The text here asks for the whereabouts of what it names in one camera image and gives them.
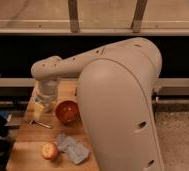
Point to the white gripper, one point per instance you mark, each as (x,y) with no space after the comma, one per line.
(46,93)

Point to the silver fork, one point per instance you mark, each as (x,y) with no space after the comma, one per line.
(31,122)

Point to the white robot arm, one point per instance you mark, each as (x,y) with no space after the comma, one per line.
(114,95)

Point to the red bowl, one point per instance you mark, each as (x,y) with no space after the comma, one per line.
(67,112)

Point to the white cup blue inside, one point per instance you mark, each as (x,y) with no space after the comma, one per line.
(47,107)

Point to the orange apple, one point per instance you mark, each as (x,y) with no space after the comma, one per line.
(49,151)

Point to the grey blue cloth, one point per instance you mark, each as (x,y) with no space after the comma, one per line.
(75,151)

